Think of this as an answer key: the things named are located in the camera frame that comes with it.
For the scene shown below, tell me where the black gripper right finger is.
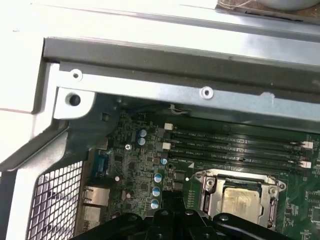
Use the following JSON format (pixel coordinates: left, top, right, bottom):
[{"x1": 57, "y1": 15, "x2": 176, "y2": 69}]
[{"x1": 173, "y1": 191, "x2": 287, "y2": 240}]

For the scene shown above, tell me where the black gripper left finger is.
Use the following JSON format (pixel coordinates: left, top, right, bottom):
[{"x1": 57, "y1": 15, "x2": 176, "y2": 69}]
[{"x1": 72, "y1": 191, "x2": 175, "y2": 240}]

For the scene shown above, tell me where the metal socket cover frame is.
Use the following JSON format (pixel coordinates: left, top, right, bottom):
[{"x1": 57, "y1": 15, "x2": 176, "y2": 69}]
[{"x1": 203, "y1": 172, "x2": 280, "y2": 228}]

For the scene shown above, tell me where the silver-topped CPU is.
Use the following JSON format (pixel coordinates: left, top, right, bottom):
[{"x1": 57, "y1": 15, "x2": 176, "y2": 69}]
[{"x1": 222, "y1": 183, "x2": 263, "y2": 217}]

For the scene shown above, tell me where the thin wire locking lever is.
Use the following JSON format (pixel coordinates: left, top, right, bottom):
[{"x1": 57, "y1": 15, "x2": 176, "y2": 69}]
[{"x1": 196, "y1": 168, "x2": 278, "y2": 181}]

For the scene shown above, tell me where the CPU socket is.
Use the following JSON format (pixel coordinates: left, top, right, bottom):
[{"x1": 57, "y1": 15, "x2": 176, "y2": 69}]
[{"x1": 191, "y1": 168, "x2": 287, "y2": 230}]

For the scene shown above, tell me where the black RAM slot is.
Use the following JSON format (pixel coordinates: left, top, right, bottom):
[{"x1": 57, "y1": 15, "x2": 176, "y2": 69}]
[
  {"x1": 164, "y1": 122, "x2": 314, "y2": 150},
  {"x1": 169, "y1": 152, "x2": 303, "y2": 176},
  {"x1": 171, "y1": 134, "x2": 305, "y2": 158},
  {"x1": 161, "y1": 141, "x2": 313, "y2": 170}
]

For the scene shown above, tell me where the silver port block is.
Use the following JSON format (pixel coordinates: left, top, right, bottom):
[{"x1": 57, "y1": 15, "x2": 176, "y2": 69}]
[
  {"x1": 83, "y1": 186, "x2": 111, "y2": 206},
  {"x1": 82, "y1": 206, "x2": 102, "y2": 223}
]

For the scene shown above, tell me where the blue port connector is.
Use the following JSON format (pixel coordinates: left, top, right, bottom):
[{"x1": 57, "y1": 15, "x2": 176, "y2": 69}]
[{"x1": 92, "y1": 148, "x2": 110, "y2": 177}]

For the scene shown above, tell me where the green motherboard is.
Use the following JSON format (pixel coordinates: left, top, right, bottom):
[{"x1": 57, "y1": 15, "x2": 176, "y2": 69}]
[{"x1": 86, "y1": 109, "x2": 320, "y2": 240}]

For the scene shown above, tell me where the black metal PC case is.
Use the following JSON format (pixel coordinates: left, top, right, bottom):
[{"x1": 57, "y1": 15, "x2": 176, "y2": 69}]
[{"x1": 0, "y1": 36, "x2": 320, "y2": 240}]

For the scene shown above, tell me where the thin white wire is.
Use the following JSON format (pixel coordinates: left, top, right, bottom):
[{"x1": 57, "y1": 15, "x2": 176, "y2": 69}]
[{"x1": 168, "y1": 103, "x2": 191, "y2": 116}]

